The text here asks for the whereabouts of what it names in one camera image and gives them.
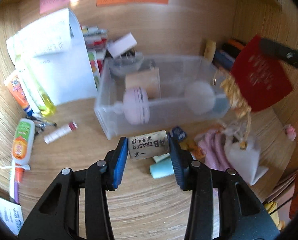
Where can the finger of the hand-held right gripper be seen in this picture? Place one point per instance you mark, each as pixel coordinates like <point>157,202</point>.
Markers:
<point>286,53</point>

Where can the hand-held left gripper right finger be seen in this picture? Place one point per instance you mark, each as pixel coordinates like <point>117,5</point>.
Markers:
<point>177,163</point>

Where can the pink round case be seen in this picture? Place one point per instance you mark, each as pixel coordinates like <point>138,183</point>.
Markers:
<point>136,106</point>

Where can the stack of colourful boxes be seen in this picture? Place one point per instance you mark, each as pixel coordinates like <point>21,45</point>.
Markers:
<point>96,52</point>

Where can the small pink figurine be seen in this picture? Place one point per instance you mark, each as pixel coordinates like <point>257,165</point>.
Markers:
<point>290,132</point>

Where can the orange white tube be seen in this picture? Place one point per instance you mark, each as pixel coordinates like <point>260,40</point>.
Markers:
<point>17,92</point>

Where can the yellow liquid bottle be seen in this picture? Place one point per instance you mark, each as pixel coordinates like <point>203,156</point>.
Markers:
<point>47,103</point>

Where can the white tube with red cap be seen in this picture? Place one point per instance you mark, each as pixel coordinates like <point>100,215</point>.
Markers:
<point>60,133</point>

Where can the white folded paper sheet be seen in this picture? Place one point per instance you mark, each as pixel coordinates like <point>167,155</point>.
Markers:
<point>64,70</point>

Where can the white green glue bottle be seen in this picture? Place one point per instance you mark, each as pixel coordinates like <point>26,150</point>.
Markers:
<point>22,142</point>

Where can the wooden desktop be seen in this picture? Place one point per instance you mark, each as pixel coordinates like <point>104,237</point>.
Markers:
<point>149,210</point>

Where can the pink cloth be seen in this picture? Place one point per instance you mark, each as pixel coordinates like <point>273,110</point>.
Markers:
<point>213,150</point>

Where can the white power adapter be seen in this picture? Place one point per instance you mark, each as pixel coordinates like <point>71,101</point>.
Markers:
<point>121,44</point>

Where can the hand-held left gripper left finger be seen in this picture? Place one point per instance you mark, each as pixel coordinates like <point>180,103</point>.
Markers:
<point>120,162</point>

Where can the teal foam block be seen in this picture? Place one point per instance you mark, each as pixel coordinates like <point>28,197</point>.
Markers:
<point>161,169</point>

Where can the yellow plush toy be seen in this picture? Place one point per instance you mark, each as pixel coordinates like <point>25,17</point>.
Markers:
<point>275,215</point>

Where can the clear plastic storage box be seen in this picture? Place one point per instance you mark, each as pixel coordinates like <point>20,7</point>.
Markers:
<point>164,122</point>

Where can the purple orange pen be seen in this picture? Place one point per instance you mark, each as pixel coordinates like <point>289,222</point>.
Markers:
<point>17,185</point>

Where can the red card with gold tassel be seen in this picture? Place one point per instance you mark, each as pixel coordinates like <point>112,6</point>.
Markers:
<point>260,80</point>

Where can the white fluffy puff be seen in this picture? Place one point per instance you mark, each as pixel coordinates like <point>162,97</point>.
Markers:
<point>199,97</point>

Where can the black binder clips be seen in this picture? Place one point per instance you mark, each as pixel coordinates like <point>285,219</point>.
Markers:
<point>40,125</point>

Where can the orange yellow small toy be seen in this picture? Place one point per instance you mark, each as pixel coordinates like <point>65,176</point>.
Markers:
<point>193,148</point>

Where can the yellow sponge block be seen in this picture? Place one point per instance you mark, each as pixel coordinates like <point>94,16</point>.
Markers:
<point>210,50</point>

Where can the white fabric pouch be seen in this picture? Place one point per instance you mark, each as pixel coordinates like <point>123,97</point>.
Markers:
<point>243,157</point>

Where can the beige printed eraser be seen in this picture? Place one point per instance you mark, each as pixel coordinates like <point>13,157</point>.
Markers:
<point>149,145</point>

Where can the white printed paper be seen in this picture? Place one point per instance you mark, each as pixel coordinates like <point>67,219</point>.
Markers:
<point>7,213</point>

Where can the blue small packet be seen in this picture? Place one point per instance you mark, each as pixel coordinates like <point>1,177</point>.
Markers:
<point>178,133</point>

